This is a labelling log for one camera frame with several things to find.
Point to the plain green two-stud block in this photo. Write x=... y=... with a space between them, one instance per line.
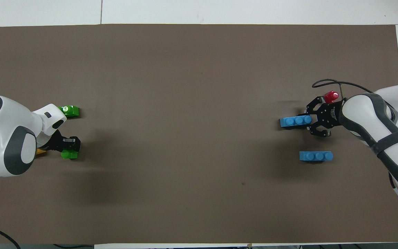
x=69 y=154

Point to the green block with printed studs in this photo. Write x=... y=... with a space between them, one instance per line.
x=71 y=110

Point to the red one-stud block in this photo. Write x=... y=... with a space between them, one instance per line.
x=331 y=97

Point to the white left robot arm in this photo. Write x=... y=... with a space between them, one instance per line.
x=9 y=138

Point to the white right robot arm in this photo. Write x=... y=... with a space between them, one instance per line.
x=385 y=138

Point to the blue three-stud block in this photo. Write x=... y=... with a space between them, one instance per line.
x=294 y=121
x=315 y=156

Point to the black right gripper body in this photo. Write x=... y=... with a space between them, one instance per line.
x=330 y=116

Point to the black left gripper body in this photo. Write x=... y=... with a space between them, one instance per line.
x=56 y=141

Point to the brown paper table mat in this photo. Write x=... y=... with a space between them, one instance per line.
x=199 y=193

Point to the yellow two-stud block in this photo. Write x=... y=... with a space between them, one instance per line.
x=40 y=151

